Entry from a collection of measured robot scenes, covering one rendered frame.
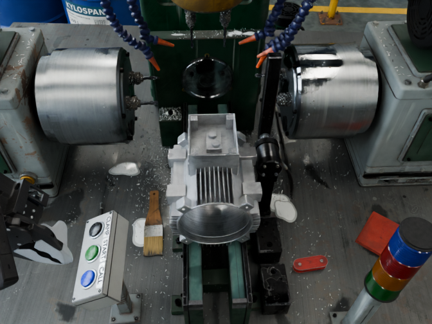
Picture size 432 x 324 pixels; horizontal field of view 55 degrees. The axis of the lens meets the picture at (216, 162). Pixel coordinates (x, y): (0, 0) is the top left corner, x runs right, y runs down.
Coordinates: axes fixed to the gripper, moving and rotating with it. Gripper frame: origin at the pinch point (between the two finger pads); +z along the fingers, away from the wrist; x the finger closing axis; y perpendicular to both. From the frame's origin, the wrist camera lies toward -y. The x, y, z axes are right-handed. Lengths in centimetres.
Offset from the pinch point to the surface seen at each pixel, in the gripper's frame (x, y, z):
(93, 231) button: 0.2, 8.6, 5.4
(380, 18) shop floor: -91, 263, 182
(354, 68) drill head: -54, 46, 27
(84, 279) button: 0.4, -1.0, 5.4
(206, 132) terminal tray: -21.6, 28.7, 11.7
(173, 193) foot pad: -13.0, 16.7, 12.7
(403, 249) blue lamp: -50, -4, 20
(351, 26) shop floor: -68, 252, 169
